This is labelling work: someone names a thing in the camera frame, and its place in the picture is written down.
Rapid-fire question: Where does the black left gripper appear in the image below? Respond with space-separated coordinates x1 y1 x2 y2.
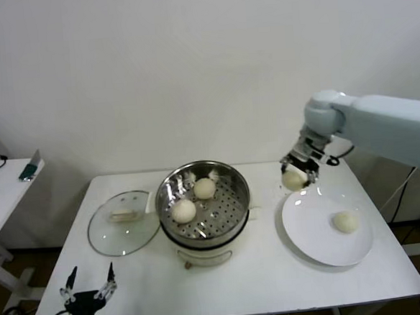
58 262 120 315

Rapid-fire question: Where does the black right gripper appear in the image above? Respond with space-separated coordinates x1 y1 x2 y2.
278 150 321 190

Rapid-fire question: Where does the white steamed baozi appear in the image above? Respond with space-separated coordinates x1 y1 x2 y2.
171 198 198 225
331 210 360 235
281 168 309 193
192 178 217 202

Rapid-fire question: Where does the round glass pot lid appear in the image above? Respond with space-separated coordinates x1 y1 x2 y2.
84 188 163 260

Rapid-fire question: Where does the perforated steel steamer basket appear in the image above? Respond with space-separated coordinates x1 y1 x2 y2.
144 156 266 244

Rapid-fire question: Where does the white round plate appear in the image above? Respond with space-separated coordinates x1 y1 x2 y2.
279 184 377 270

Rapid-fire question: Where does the white electric pot base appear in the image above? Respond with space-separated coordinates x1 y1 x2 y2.
159 207 264 273

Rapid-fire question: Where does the white side table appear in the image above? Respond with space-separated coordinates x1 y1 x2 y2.
0 156 55 305

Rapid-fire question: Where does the green and silver packet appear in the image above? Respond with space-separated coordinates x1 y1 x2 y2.
17 150 46 184

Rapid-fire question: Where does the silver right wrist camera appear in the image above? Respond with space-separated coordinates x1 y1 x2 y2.
302 137 332 166

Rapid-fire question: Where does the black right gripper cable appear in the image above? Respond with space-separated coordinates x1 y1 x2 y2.
324 143 357 167

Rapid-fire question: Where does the white power cable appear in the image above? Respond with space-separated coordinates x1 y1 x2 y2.
376 166 420 211

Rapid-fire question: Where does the black hanging cable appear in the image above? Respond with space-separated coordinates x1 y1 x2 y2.
386 167 420 225

